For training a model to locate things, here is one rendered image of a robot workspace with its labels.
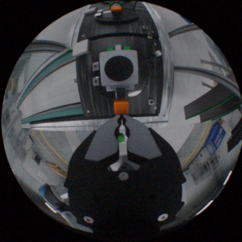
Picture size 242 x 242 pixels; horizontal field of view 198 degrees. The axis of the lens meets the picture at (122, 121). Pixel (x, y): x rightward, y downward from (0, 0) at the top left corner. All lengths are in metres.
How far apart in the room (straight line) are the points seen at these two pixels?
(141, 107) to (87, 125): 0.20
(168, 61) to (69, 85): 0.34
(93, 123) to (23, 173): 8.36
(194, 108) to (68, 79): 0.42
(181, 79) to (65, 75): 0.50
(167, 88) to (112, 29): 0.25
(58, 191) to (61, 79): 0.50
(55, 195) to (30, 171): 8.02
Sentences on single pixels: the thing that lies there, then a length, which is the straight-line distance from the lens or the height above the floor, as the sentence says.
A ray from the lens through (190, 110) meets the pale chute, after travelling 0.26.
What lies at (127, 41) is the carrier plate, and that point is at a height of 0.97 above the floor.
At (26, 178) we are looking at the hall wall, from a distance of 8.61.
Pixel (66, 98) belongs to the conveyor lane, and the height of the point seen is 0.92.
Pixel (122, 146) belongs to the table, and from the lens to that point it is 0.50.
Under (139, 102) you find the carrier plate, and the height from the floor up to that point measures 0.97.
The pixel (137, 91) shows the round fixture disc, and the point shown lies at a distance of 0.20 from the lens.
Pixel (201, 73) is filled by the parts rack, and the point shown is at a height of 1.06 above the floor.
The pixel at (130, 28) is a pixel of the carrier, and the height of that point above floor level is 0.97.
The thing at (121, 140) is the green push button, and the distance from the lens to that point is 0.29.
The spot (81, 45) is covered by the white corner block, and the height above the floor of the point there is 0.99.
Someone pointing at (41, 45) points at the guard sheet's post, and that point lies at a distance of 0.25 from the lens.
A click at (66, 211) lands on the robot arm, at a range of 0.51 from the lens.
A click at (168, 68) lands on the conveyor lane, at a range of 0.27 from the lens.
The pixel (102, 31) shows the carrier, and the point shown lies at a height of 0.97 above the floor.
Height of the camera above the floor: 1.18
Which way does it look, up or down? 58 degrees down
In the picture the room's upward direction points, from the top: 177 degrees clockwise
